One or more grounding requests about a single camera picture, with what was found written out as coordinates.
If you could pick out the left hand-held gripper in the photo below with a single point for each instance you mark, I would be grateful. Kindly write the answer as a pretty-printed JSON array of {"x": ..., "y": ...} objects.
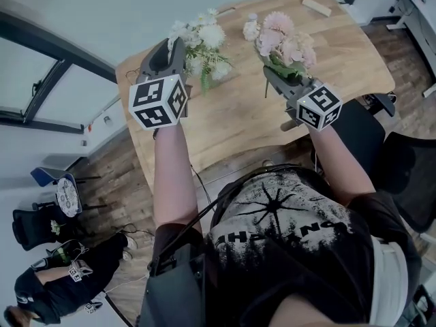
[{"x": 156, "y": 97}]

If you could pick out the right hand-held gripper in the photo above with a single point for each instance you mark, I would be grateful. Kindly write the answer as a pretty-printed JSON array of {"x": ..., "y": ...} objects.
[{"x": 318, "y": 107}]

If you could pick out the white flowers bunch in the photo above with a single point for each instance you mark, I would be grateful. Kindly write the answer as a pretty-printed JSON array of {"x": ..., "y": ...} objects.
[{"x": 211, "y": 34}]

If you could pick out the pink flowers bunch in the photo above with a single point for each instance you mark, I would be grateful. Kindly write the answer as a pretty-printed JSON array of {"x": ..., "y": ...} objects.
[{"x": 276, "y": 29}]

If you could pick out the person's left forearm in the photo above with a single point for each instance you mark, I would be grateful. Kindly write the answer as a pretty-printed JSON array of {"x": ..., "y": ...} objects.
[{"x": 172, "y": 182}]

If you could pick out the person's right forearm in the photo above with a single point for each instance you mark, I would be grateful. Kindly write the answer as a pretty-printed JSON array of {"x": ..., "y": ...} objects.
[{"x": 335, "y": 169}]

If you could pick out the wooden block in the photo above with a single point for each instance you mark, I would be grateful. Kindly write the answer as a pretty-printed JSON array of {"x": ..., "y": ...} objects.
[{"x": 316, "y": 6}]

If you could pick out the black mesh office chair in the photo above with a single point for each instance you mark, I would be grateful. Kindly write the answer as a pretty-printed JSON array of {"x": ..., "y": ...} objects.
[{"x": 405, "y": 175}]

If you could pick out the black framed window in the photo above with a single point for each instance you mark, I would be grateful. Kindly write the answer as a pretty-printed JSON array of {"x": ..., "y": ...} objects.
[{"x": 41, "y": 90}]

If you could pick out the white desk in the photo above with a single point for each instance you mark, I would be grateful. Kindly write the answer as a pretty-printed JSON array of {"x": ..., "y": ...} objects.
[{"x": 422, "y": 29}]

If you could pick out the blue chair with patterned cushion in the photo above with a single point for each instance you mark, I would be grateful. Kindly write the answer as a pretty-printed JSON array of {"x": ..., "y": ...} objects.
[{"x": 66, "y": 192}]

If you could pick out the black printed t-shirt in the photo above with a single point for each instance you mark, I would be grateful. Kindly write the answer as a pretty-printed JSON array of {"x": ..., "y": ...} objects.
[{"x": 289, "y": 250}]

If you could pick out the small white flower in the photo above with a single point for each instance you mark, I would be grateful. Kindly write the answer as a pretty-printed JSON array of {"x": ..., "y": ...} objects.
[{"x": 55, "y": 227}]

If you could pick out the white wall socket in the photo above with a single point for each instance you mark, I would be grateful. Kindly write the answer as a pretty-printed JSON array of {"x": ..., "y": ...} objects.
[{"x": 108, "y": 121}]

